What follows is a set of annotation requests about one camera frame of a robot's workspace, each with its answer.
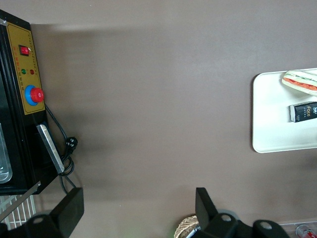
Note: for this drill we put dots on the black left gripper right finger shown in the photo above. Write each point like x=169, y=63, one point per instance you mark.
x=204, y=208

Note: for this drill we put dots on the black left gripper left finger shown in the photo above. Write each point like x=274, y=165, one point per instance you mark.
x=70, y=208

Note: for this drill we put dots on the white plastic tray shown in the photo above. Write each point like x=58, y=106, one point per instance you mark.
x=270, y=124

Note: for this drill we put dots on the woven wicker basket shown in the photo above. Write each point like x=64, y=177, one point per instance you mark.
x=184, y=226

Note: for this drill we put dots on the thin metal strip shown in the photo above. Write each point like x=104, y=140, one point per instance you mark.
x=19, y=200

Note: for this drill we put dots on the black machine with yellow panel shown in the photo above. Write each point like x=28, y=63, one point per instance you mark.
x=23, y=148

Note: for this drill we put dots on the steel pan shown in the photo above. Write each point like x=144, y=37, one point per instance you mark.
x=3, y=163

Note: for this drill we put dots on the clear plastic container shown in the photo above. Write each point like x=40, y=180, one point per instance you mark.
x=289, y=226

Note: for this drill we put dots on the red and white can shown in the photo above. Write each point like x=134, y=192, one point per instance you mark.
x=305, y=231

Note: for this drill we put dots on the red emergency stop button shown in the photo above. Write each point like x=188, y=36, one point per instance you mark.
x=36, y=95

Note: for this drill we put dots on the black Face box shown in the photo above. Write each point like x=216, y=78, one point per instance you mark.
x=303, y=112

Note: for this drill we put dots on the red indicator light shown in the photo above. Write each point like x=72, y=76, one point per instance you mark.
x=32, y=72

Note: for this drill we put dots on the green indicator light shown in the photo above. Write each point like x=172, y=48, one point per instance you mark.
x=23, y=71

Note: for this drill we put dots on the toy sandwich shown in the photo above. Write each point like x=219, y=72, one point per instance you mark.
x=299, y=83

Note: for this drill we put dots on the red rocker switch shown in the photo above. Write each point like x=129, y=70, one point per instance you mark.
x=24, y=50

